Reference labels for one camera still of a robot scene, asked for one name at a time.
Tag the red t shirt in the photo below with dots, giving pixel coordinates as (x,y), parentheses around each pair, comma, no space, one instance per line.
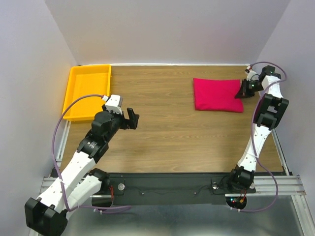
(217,95)

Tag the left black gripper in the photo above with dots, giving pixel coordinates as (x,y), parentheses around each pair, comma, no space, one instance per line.
(133,122)

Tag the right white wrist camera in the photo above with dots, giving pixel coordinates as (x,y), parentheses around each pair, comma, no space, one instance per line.
(250,73)

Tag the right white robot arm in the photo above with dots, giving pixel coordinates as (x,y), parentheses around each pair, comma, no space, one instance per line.
(266,117)

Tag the aluminium frame rail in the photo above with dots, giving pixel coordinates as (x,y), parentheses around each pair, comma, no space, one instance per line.
(59,157)

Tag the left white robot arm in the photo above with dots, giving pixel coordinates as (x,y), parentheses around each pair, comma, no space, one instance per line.
(49,213)

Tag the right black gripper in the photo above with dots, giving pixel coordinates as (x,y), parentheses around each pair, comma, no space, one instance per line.
(243,92)

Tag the yellow plastic tray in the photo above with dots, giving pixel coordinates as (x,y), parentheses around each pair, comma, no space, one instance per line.
(85,80)

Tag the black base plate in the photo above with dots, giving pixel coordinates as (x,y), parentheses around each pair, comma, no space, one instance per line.
(131,189)

